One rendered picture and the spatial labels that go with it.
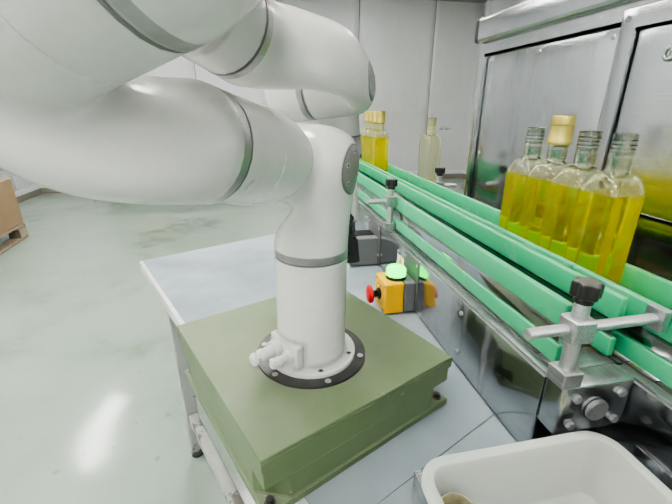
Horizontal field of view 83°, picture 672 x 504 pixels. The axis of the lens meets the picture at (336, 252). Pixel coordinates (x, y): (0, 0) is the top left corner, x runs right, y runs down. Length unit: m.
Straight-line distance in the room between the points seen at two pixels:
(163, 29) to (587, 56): 0.84
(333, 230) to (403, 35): 6.37
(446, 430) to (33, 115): 0.56
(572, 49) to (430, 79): 5.96
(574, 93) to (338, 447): 0.79
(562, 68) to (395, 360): 0.70
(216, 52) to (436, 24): 6.67
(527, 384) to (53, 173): 0.52
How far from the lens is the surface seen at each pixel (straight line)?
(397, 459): 0.56
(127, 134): 0.25
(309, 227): 0.44
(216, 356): 0.58
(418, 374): 0.55
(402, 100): 6.69
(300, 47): 0.41
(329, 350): 0.52
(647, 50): 0.81
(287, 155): 0.33
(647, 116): 0.79
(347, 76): 0.44
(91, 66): 0.21
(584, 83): 0.94
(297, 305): 0.48
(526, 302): 0.56
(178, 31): 0.19
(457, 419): 0.63
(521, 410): 0.59
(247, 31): 0.36
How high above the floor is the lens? 1.17
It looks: 21 degrees down
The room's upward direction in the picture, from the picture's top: straight up
